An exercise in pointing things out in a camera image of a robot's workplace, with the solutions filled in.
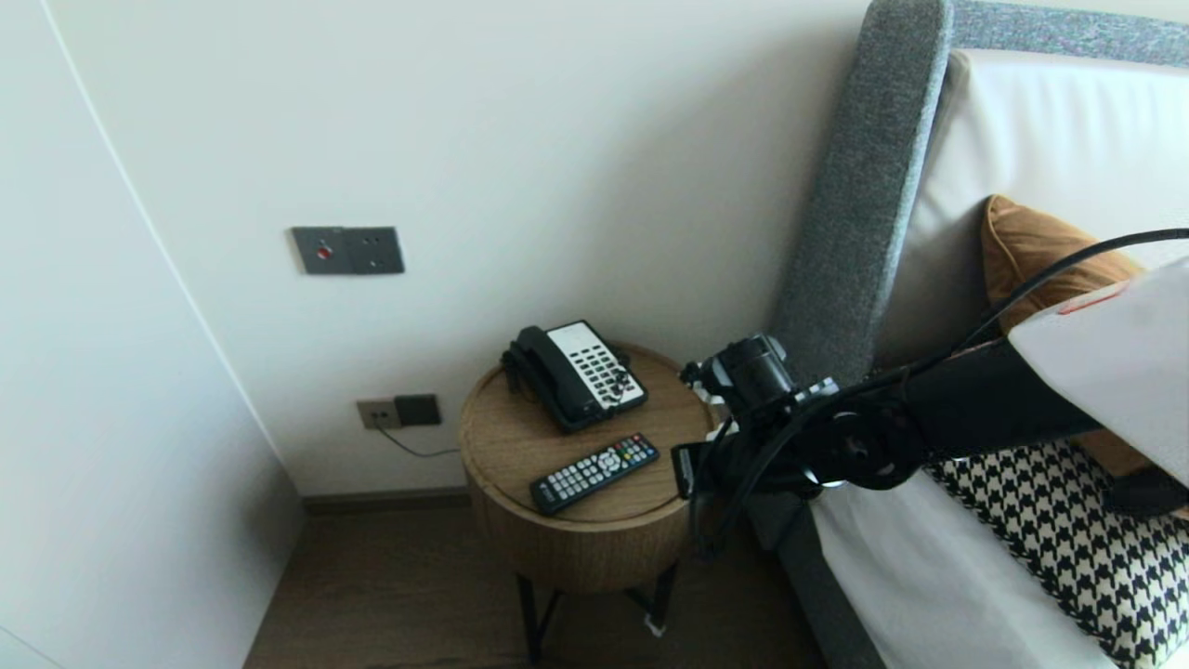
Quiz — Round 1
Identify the brown wooden baseboard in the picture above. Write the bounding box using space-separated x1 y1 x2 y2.
302 485 470 517

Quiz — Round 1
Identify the grey upholstered headboard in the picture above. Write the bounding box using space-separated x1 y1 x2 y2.
743 0 1189 669

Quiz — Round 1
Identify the round wooden bedside table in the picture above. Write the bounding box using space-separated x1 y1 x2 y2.
469 465 693 596

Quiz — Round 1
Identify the round wooden side table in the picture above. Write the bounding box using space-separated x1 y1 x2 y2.
458 342 721 665

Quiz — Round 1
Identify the white bed sheet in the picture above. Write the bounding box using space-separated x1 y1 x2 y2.
808 469 1125 669

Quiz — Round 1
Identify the black remote control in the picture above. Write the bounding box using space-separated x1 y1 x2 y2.
529 433 661 517

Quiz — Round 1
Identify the black and white desk telephone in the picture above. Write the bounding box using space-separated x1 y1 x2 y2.
502 320 649 435

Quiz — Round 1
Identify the white padded headboard cushion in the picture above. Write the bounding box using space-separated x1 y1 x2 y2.
873 48 1189 373

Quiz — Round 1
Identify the orange velvet cushion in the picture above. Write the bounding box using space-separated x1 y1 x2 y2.
982 193 1189 521

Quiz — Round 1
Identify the dark grey wall switch panel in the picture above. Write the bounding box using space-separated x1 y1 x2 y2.
291 226 406 276

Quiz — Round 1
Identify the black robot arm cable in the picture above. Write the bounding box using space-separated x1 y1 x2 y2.
692 228 1189 558

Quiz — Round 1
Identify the black telephone handset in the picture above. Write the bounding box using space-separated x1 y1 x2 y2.
509 325 605 430

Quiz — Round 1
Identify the black white houndstooth cushion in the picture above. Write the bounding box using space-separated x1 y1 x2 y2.
924 437 1189 669

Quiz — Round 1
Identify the thin black wall wire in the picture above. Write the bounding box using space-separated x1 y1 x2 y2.
376 426 461 459

